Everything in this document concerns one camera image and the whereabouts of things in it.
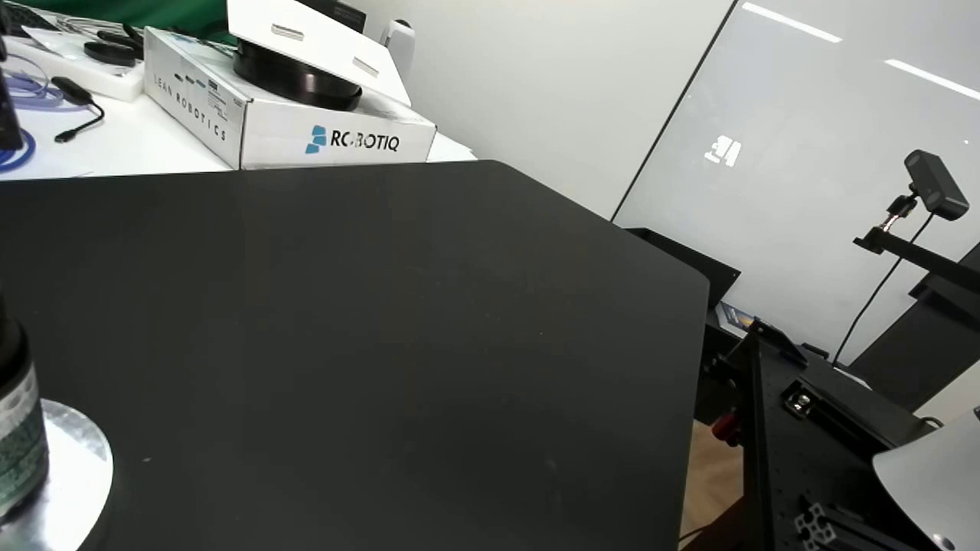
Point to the dark bottle with green label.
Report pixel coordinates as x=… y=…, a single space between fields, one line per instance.
x=18 y=430

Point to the grey robot base shell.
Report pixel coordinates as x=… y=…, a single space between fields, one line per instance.
x=936 y=479

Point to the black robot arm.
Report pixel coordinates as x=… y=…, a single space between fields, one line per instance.
x=8 y=101

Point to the black flat panel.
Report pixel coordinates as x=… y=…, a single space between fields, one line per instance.
x=689 y=264

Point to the white cylinder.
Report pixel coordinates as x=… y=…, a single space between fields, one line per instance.
x=402 y=50

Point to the white Robotiq cardboard box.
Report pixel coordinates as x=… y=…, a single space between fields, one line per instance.
x=275 y=112

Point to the black round disc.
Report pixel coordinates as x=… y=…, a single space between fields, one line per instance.
x=296 y=80

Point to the small red part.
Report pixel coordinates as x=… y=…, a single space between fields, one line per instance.
x=723 y=430

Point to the green cloth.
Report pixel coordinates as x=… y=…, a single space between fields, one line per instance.
x=141 y=11

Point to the black flat accessory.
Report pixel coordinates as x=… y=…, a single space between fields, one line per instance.
x=110 y=47

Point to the white round plate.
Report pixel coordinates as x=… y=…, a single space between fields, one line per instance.
x=78 y=469

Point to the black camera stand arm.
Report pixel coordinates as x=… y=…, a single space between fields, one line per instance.
x=924 y=256

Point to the black camera on stand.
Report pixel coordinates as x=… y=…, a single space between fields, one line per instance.
x=936 y=185

